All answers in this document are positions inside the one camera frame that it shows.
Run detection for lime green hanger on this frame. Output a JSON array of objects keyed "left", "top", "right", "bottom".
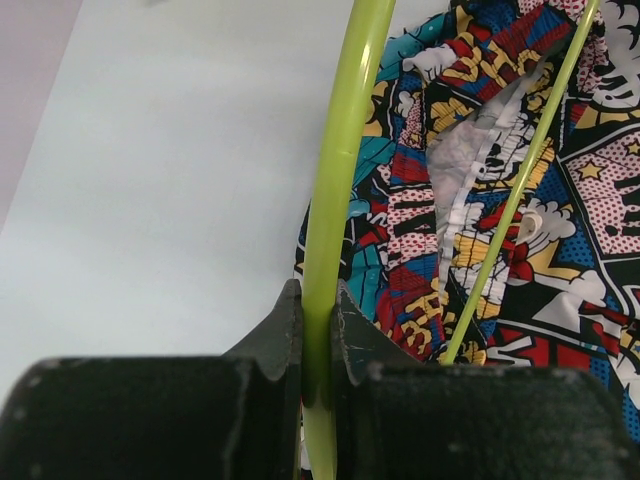
[{"left": 302, "top": 1, "right": 600, "bottom": 479}]

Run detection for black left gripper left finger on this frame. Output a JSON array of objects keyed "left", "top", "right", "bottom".
[{"left": 1, "top": 280, "right": 303, "bottom": 479}]

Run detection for comic print shorts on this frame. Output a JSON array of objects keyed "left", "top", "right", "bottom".
[{"left": 294, "top": 0, "right": 640, "bottom": 376}]

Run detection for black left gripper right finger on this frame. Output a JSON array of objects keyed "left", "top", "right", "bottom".
[{"left": 331, "top": 284, "right": 639, "bottom": 479}]

